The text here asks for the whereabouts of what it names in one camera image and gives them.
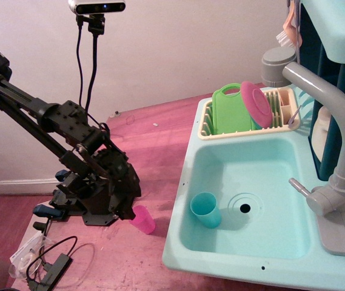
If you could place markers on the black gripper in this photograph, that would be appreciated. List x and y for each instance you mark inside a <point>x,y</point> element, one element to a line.
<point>123,183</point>

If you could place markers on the pink plastic cup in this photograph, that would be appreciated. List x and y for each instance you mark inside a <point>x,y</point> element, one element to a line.
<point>143,220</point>

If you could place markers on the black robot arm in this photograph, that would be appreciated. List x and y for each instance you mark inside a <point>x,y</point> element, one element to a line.
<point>100,185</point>

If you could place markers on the teal plastic cup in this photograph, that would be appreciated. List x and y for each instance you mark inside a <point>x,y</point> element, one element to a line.
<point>205,207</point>

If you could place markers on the teal toy sink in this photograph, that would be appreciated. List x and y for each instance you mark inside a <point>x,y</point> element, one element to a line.
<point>268,234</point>

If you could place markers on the blue table clamp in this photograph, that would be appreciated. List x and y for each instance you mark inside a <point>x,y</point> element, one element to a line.
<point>44,211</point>

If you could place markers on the black usb hub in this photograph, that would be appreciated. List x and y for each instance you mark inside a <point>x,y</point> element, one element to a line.
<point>52,277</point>

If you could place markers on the green cutting board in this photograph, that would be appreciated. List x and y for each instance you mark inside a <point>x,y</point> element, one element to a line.
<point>229,114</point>

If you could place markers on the clear plastic bag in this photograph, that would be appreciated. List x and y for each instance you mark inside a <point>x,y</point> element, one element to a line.
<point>26,254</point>

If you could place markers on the teal plate behind pink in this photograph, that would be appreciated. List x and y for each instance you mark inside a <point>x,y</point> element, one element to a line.
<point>255,125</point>

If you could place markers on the pink plastic plate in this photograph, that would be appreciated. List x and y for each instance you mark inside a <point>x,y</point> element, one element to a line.
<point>256,104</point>

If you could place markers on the cream dish rack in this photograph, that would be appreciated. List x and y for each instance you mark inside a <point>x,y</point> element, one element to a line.
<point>283,102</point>

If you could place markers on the purple toy utensil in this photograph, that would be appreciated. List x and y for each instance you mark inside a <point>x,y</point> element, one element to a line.
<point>293,117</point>

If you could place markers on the grey toy faucet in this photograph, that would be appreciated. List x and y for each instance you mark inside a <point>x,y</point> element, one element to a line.
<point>280,68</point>

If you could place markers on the white dish brush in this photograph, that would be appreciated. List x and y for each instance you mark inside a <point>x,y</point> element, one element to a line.
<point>287,38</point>

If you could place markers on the silver depth camera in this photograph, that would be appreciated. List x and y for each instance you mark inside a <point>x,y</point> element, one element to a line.
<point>79,7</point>

